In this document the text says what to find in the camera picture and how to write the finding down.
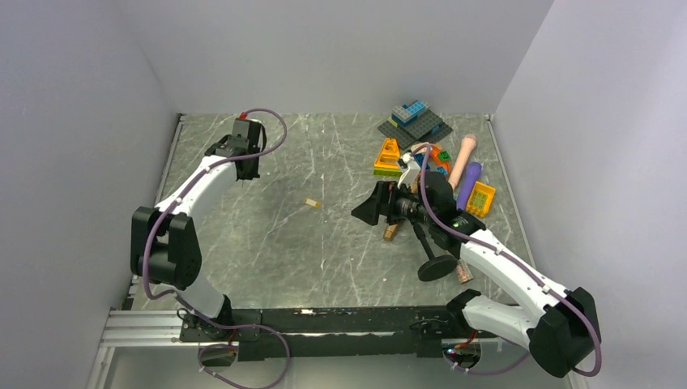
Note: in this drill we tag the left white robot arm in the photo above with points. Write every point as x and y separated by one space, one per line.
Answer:
164 247

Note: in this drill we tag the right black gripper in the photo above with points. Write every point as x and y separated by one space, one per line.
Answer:
383 200

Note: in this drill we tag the dark grey lego baseplate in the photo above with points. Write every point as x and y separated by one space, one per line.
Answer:
427 128

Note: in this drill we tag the yellow key tag with keyring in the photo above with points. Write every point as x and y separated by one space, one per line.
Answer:
312 202

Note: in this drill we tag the gold toy microphone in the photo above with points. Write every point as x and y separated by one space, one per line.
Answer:
391 230

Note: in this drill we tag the blue grey lego stack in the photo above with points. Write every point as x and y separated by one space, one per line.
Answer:
402 115

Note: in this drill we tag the pink toy microphone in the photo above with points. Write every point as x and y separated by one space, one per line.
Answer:
468 144

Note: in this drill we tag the aluminium frame rail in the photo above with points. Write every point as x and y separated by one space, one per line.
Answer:
141 329

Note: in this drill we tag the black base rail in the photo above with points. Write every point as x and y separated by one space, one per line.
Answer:
257 335

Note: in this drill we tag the black microphone stand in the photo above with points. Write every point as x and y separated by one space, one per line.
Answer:
435 267

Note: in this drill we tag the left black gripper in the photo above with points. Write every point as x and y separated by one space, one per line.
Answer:
253 173

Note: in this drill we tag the yellow window toy block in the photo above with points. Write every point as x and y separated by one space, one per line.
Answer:
480 199

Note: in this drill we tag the glitter filled tube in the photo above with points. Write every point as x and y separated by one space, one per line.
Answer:
463 272

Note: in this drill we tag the orange ring toy with bricks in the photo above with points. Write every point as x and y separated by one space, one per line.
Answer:
439 160

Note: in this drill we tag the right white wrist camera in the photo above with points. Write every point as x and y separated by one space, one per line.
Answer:
410 170

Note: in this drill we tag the purple toy microphone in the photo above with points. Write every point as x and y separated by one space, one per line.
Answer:
471 175

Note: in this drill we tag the orange triangular toy block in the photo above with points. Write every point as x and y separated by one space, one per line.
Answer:
386 163

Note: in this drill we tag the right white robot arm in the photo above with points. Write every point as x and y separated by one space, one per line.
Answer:
559 327

